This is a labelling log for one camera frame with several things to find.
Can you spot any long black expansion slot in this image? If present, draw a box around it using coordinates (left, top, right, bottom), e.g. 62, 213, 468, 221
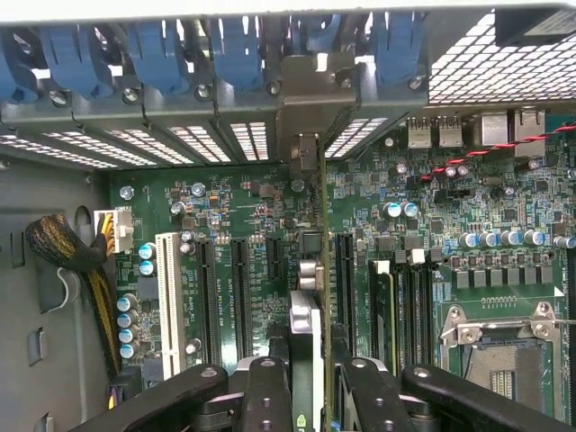
335, 232, 357, 343
193, 237, 222, 366
229, 237, 254, 361

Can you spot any CPU socket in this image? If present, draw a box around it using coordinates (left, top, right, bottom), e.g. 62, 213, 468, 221
438, 300, 576, 409

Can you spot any white expansion slot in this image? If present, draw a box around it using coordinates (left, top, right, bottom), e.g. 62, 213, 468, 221
155, 230, 188, 382

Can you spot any short black expansion slot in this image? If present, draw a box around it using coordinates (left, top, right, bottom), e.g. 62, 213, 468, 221
265, 236, 285, 281

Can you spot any white power connector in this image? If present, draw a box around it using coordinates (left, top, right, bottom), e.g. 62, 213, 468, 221
94, 207, 134, 255

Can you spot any green motherboard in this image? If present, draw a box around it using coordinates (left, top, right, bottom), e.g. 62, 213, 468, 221
107, 116, 576, 406

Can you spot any silver USB port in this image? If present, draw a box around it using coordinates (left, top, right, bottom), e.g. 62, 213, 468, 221
407, 115, 433, 149
438, 115, 464, 149

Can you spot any silver rear port block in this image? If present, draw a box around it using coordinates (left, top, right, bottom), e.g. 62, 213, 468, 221
512, 107, 546, 158
480, 112, 510, 148

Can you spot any open black PC case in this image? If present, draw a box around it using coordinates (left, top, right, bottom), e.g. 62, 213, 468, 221
0, 0, 576, 432

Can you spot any blue card retainer clip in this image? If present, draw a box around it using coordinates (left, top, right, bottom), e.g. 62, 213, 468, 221
210, 17, 266, 94
39, 24, 116, 101
290, 15, 346, 58
0, 26, 40, 104
125, 20, 193, 95
371, 12, 428, 86

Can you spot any yellow black power wire bundle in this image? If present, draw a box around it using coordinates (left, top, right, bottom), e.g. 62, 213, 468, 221
24, 211, 136, 410

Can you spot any red black twisted wire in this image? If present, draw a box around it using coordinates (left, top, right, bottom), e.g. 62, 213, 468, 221
418, 123, 576, 182

